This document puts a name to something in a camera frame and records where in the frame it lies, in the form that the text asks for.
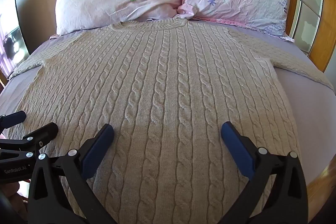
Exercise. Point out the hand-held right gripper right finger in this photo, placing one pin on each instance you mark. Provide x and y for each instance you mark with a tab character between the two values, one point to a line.
237	148

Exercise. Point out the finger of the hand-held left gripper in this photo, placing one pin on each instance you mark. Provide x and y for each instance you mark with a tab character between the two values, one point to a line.
44	132
16	118

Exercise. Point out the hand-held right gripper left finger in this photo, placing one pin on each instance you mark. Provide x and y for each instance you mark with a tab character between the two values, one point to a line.
97	150

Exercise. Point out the person's left hand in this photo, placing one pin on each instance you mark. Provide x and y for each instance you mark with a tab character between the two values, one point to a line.
11	196

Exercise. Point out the glass panel door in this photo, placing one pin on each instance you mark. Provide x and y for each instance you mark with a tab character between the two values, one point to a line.
311	1

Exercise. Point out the wall poster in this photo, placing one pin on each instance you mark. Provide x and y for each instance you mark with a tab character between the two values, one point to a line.
11	37

